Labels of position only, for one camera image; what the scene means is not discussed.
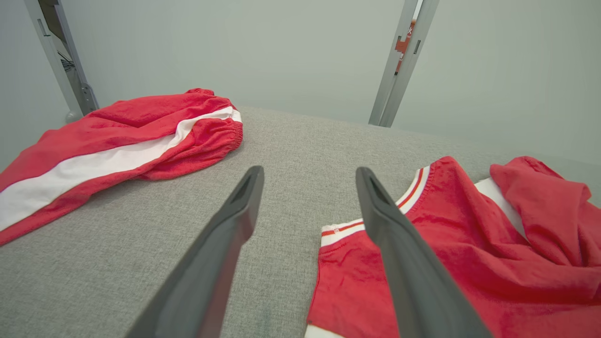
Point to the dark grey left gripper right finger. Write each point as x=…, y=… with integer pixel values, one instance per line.
x=413, y=281

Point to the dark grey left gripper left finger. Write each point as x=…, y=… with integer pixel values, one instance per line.
x=206, y=272

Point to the red jersey with white trim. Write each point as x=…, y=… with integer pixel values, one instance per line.
x=469, y=263

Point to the red shorts with white stripe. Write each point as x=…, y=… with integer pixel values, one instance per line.
x=117, y=122

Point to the orange white printed sign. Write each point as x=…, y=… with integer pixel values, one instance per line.
x=404, y=44

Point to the grey double partition post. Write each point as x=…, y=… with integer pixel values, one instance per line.
x=389, y=94

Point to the grey partition post with bracket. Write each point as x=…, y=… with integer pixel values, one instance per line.
x=47, y=42

